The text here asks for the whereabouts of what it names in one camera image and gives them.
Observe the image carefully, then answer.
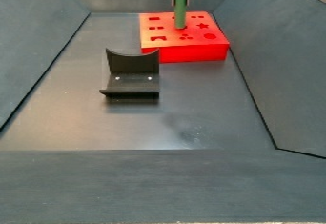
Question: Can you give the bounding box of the green cylinder peg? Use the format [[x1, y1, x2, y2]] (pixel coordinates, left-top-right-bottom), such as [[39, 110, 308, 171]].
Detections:
[[175, 0, 187, 29]]

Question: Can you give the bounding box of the red shape sorter box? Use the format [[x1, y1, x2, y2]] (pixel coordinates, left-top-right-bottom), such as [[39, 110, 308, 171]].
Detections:
[[139, 11, 230, 63]]

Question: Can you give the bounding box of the black curved cradle stand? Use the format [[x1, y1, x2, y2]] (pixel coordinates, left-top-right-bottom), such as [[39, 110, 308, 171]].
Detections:
[[99, 50, 161, 96]]

